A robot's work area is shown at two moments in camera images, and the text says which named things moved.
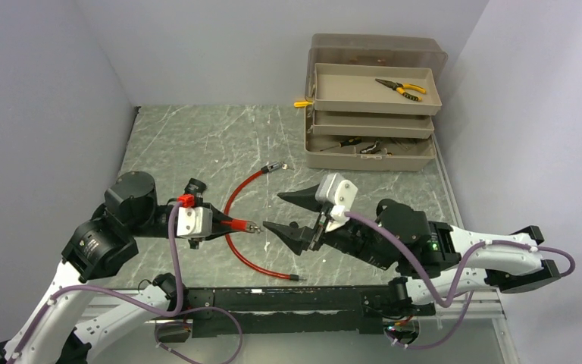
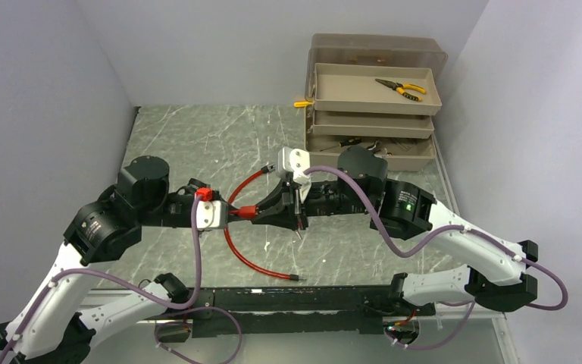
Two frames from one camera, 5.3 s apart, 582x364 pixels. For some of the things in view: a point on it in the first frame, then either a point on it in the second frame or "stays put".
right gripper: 298,238 → 284,206
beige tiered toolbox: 373,101 stays put
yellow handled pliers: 401,89 stays put
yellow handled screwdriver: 302,104 stays put
